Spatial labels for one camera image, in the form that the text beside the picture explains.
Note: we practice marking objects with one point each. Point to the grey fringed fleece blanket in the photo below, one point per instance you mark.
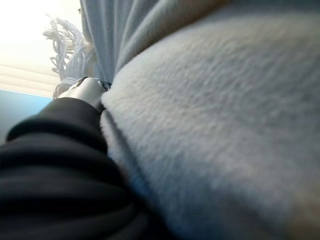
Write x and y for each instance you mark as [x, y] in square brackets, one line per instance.
[212, 112]

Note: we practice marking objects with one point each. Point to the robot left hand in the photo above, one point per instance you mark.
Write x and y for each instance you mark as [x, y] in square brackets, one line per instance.
[50, 175]

